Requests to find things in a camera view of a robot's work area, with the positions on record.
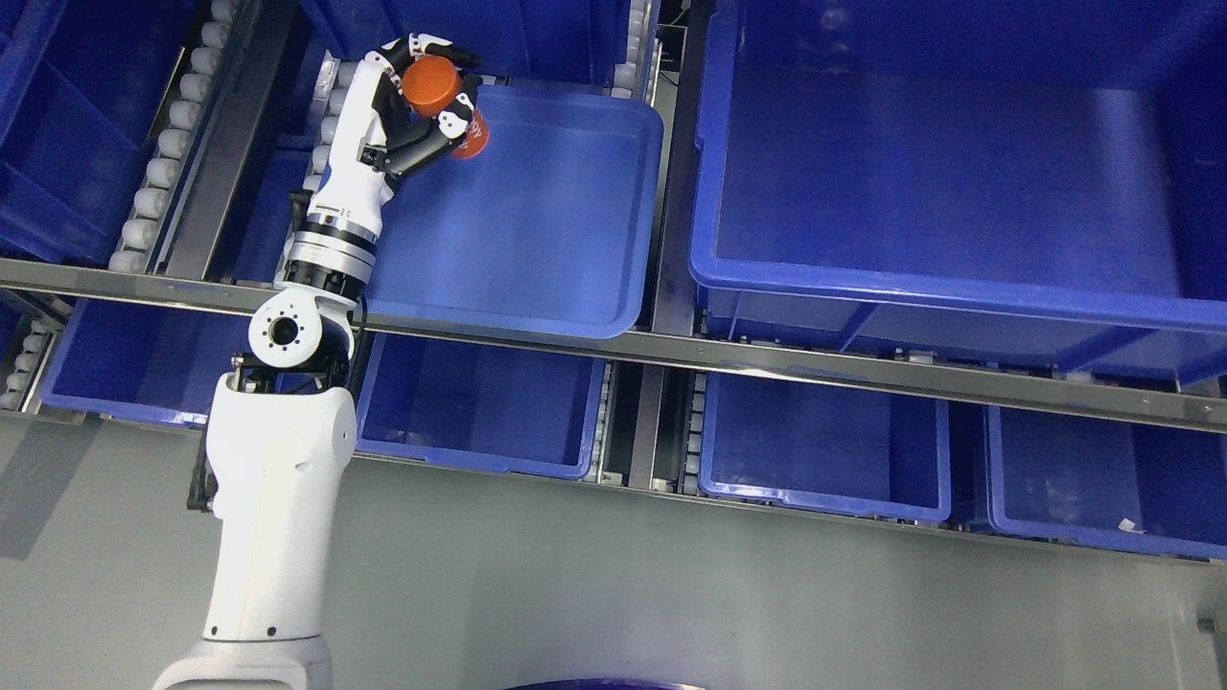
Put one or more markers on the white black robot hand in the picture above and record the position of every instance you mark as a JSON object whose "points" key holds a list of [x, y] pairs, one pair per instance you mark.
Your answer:
{"points": [[378, 141]]}

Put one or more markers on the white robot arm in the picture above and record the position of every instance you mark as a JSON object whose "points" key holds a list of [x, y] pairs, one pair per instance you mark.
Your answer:
{"points": [[281, 433]]}

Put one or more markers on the shallow blue tray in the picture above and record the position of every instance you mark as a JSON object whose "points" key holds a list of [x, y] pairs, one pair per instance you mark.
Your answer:
{"points": [[546, 231]]}

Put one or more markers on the blue bin upper left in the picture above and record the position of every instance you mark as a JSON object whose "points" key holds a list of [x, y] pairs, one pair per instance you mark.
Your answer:
{"points": [[81, 85]]}

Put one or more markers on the blue bin lower far left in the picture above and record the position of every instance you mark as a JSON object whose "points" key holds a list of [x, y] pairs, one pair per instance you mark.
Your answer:
{"points": [[157, 366]]}

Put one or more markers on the large blue bin upper right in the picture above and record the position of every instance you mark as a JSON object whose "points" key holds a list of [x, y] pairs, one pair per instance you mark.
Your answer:
{"points": [[1035, 184]]}

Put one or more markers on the blue bin lower right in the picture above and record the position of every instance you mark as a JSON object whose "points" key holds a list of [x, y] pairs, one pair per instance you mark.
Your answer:
{"points": [[1134, 488]]}

